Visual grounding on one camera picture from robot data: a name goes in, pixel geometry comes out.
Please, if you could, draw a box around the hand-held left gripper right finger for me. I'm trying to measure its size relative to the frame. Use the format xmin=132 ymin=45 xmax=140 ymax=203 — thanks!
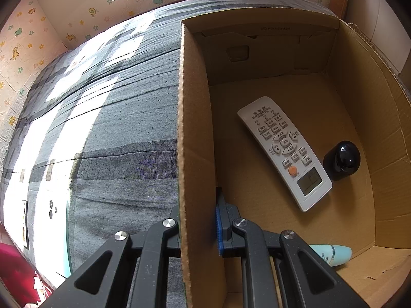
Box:
xmin=214 ymin=187 xmax=367 ymax=308

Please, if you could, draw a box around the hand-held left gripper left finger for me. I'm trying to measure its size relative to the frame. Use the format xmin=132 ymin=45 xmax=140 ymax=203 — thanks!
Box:
xmin=45 ymin=205 xmax=182 ymax=308

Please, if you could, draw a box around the white remote control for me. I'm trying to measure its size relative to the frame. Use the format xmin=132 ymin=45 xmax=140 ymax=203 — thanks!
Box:
xmin=237 ymin=96 xmax=333 ymax=212

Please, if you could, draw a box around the teal cosmetic bottle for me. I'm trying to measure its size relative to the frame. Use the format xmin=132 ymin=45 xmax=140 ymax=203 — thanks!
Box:
xmin=308 ymin=244 xmax=353 ymax=267

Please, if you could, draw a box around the black glossy cylinder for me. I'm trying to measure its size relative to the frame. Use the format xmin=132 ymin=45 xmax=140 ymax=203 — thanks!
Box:
xmin=323 ymin=140 xmax=361 ymax=181

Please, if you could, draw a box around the brown cardboard box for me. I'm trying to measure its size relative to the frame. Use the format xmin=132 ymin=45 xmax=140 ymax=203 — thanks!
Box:
xmin=177 ymin=6 xmax=411 ymax=308

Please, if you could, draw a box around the grey plaid bed sheet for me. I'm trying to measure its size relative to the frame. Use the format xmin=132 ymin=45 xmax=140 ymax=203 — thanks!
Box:
xmin=0 ymin=0 xmax=338 ymax=308

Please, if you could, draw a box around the beige wooden wardrobe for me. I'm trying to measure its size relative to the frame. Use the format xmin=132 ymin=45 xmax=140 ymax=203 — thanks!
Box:
xmin=331 ymin=0 xmax=411 ymax=81

